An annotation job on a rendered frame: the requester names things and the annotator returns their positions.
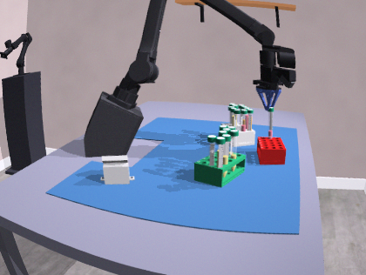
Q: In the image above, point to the blue flat mat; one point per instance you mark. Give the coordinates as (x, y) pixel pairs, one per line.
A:
(265, 198)

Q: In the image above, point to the red tube rack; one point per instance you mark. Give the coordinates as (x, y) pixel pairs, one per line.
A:
(271, 154)

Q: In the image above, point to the green tube rack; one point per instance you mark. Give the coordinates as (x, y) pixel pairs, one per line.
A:
(214, 176)

